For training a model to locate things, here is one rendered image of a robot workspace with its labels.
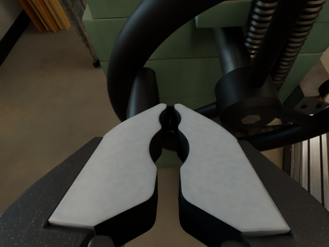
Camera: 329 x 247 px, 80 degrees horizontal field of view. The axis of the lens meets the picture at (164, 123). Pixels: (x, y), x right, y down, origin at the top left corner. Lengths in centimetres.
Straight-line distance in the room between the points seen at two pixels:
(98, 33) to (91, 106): 94
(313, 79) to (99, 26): 48
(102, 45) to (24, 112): 114
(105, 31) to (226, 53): 21
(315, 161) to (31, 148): 136
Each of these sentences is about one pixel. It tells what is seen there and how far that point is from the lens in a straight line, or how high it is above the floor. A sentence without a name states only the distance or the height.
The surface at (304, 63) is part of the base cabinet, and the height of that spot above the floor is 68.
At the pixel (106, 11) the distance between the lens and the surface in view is 36.
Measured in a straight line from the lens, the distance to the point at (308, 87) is 57.
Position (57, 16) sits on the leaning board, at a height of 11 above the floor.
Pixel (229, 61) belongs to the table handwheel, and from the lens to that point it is 25.
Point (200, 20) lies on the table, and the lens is 25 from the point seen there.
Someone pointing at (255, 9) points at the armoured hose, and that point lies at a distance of 25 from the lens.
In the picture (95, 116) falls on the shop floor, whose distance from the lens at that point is 125.
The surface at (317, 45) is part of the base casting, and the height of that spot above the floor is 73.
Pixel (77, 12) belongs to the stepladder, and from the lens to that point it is 130.
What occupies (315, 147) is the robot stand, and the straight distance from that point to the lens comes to 100.
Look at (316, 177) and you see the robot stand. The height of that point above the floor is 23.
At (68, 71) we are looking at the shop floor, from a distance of 157.
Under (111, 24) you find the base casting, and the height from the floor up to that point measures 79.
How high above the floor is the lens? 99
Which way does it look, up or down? 60 degrees down
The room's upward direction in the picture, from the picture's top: 5 degrees counter-clockwise
